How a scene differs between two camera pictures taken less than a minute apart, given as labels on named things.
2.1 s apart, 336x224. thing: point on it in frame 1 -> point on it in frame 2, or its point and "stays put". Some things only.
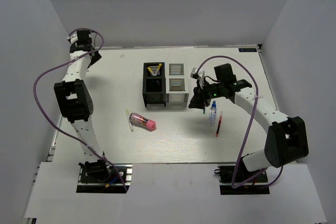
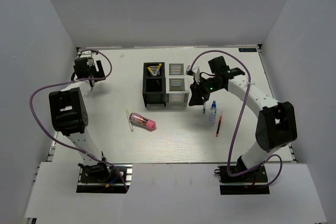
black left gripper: [96, 58] -> [98, 74]
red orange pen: [219, 126] stays put
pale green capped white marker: [129, 120] stays put
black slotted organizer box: [154, 88] stays put
